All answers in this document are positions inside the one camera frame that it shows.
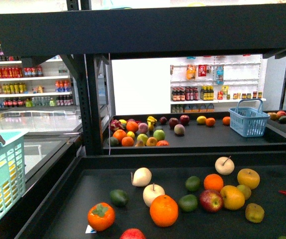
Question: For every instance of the light teal plastic basket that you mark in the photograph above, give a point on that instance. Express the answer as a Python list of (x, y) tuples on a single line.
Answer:
[(12, 168)]

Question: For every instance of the far yellow lemon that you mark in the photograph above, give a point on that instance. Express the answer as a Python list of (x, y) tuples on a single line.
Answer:
[(201, 120)]

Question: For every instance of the white sauce shelf unit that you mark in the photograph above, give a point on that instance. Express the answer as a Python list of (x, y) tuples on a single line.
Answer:
[(214, 83)]

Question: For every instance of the white drinks shelf unit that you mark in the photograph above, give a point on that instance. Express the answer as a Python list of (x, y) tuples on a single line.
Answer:
[(47, 84)]

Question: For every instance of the black upper shelf board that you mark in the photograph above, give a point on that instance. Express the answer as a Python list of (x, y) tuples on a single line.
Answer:
[(147, 32)]

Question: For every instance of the far fruit pile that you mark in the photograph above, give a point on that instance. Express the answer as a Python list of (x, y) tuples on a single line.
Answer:
[(131, 132)]

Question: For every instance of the white pear left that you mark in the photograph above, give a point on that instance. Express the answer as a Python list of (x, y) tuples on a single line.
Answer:
[(141, 177)]

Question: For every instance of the white pear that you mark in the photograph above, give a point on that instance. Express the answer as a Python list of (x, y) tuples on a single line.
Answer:
[(224, 165), (141, 177), (150, 192)]

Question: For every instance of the far orange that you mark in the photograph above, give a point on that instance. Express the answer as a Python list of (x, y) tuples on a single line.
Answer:
[(210, 122)]

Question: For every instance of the white pear front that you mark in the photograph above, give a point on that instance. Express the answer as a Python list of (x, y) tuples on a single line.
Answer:
[(150, 192)]

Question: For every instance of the green lime rear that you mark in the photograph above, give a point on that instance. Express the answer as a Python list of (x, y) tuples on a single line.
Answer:
[(192, 184)]

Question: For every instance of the green lime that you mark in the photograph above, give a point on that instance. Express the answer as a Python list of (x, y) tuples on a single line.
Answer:
[(188, 203), (192, 184)]

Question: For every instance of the dark green avocado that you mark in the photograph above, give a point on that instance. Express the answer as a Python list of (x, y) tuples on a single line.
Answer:
[(119, 197)]

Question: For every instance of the glass top freezer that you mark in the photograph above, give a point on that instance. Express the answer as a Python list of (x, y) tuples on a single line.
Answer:
[(48, 129)]

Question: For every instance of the large front orange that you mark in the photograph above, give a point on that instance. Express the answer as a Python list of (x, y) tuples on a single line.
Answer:
[(164, 211)]

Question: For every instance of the white pear rear right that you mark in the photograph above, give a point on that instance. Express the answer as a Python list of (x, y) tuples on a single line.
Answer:
[(224, 165)]

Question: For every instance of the small orange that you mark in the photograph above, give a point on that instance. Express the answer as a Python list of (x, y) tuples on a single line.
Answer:
[(213, 182)]

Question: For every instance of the green lime front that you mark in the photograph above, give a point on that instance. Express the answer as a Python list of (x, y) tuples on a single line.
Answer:
[(188, 203)]

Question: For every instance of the orange persimmon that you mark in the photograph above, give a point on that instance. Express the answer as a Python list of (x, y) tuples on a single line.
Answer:
[(101, 216)]

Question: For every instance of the blue plastic basket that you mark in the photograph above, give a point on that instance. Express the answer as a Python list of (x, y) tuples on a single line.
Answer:
[(248, 121)]

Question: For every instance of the red yellow apple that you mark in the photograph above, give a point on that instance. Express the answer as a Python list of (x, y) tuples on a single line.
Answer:
[(211, 201)]

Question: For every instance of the yellow apple rear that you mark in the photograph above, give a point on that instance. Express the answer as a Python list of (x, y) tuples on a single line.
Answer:
[(248, 177)]

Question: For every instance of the yellow orange apple front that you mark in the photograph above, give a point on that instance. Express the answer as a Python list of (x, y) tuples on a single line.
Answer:
[(233, 198)]

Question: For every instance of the olive kiwi rear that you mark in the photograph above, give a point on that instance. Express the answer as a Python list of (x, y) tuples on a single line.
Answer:
[(245, 190)]

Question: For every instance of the olive kiwi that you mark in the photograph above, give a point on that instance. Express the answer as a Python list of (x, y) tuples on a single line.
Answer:
[(254, 213), (245, 190)]

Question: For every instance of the olive kiwi front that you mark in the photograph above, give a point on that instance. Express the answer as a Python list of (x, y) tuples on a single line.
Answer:
[(254, 213)]

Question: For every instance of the black shelf post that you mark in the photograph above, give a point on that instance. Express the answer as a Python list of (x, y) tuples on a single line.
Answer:
[(87, 67)]

